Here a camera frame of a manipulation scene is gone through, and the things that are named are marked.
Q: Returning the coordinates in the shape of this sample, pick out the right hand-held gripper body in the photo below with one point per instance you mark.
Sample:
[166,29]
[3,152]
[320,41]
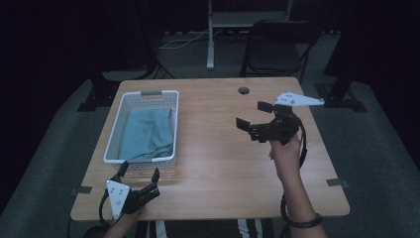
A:
[280,127]

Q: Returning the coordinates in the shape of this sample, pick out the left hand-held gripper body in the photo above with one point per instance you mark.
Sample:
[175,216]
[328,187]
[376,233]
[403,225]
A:
[118,196]

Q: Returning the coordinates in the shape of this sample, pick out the blue towel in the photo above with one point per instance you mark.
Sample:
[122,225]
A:
[147,134]

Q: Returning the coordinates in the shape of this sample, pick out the white plastic basket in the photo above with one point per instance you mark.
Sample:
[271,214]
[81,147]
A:
[147,99]

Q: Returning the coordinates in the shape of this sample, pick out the person's left hand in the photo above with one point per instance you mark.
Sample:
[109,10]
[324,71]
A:
[127,218]

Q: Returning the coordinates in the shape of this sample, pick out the person's right hand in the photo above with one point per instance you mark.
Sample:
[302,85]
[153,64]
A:
[285,157]

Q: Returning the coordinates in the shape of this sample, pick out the grey tape piece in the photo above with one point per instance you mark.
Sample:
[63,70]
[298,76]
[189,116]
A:
[336,182]
[81,190]

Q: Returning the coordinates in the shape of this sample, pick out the black folding chair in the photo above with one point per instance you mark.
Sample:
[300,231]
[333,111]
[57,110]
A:
[274,56]

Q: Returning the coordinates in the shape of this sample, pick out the black stand base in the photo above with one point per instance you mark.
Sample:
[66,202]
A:
[340,95]
[99,92]

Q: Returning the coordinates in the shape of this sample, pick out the person's dark striped trousers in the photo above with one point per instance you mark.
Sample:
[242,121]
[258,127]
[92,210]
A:
[204,229]

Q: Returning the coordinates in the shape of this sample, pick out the black wristband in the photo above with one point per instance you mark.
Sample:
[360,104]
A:
[305,224]

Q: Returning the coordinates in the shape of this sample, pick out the white metal stand frame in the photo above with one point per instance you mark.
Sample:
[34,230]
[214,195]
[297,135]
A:
[210,39]

